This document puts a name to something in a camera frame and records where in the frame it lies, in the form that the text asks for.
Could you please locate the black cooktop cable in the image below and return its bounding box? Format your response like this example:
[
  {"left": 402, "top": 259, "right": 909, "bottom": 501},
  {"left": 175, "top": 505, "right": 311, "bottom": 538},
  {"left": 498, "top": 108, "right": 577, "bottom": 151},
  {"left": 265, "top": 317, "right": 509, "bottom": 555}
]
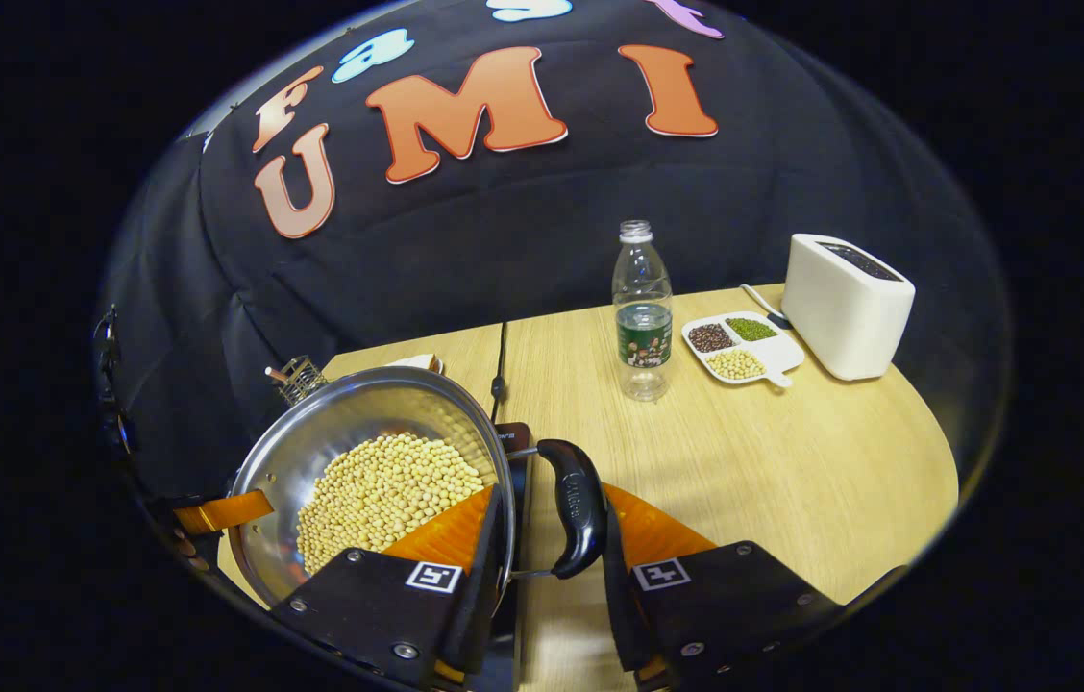
[{"left": 489, "top": 321, "right": 511, "bottom": 425}]

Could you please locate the white toaster cable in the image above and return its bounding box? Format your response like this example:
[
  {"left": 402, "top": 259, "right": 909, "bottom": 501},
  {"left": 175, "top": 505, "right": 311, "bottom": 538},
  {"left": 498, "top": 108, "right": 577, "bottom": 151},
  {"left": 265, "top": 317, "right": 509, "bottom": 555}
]
[{"left": 740, "top": 283, "right": 794, "bottom": 332}]

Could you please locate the white divided dish of beans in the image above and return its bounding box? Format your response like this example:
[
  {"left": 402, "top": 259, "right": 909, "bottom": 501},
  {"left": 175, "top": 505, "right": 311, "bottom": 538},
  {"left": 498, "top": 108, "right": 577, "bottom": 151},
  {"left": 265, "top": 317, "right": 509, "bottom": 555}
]
[{"left": 680, "top": 311, "right": 806, "bottom": 390}]

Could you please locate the pile of yellow soybeans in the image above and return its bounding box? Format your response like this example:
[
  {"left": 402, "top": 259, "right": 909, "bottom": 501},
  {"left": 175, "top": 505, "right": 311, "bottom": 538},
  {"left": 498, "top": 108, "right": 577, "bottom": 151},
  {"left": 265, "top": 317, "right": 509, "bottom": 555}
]
[{"left": 295, "top": 432, "right": 488, "bottom": 576}]

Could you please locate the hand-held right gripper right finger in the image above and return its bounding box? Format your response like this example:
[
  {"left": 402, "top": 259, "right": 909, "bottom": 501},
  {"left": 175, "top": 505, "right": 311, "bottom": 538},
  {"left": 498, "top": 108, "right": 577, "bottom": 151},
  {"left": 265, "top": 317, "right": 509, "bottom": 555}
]
[{"left": 598, "top": 482, "right": 843, "bottom": 688}]

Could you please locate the black backdrop cloth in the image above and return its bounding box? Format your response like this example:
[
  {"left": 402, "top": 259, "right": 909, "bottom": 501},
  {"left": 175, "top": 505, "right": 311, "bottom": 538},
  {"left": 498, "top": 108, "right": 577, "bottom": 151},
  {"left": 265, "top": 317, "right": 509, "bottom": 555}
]
[{"left": 95, "top": 0, "right": 1014, "bottom": 501}]

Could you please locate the white toaster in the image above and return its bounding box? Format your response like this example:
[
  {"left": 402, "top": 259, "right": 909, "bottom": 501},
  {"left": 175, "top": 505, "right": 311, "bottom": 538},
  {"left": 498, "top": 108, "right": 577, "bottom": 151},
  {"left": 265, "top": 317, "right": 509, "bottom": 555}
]
[{"left": 779, "top": 233, "right": 917, "bottom": 383}]

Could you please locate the steel pot with black handle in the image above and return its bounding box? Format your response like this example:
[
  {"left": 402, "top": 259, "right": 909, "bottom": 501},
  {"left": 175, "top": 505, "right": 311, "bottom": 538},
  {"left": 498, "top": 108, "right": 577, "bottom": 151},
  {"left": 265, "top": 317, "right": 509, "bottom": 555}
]
[{"left": 227, "top": 365, "right": 610, "bottom": 608}]

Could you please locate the black induction cooktop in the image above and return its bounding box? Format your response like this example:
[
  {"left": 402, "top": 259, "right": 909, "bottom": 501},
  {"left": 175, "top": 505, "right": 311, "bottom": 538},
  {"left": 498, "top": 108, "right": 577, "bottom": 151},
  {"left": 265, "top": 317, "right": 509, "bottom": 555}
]
[{"left": 489, "top": 421, "right": 533, "bottom": 692}]

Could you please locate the clear plastic water bottle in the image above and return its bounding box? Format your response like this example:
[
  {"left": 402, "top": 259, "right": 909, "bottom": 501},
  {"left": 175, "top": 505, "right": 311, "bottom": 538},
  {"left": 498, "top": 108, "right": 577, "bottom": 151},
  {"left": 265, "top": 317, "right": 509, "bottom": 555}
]
[{"left": 610, "top": 219, "right": 676, "bottom": 403}]

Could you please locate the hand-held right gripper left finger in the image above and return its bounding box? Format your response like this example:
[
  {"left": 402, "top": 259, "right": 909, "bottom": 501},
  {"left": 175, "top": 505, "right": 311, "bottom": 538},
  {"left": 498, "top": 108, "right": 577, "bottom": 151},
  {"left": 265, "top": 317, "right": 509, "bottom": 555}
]
[{"left": 269, "top": 483, "right": 517, "bottom": 690}]

